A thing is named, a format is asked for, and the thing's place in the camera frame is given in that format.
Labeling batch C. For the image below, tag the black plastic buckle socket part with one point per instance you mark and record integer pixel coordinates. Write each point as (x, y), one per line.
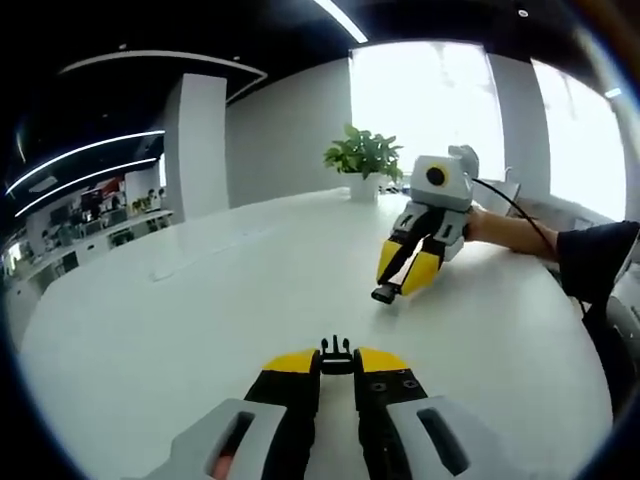
(384, 294)

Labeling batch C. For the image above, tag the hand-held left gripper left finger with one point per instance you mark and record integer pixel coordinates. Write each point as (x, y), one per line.
(280, 400)

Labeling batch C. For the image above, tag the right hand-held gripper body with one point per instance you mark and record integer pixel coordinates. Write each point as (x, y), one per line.
(450, 192)

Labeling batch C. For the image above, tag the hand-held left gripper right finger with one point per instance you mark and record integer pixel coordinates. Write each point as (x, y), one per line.
(395, 410)

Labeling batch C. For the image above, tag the green plant in white pot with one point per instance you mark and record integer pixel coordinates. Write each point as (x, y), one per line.
(362, 150)

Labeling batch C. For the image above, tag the row of office desks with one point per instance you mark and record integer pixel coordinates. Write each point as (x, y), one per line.
(100, 235)

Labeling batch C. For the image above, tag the person's own torso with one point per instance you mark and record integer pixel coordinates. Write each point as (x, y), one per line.
(622, 310)

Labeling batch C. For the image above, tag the black plastic buckle pronged part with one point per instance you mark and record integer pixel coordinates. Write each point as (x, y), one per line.
(335, 369)

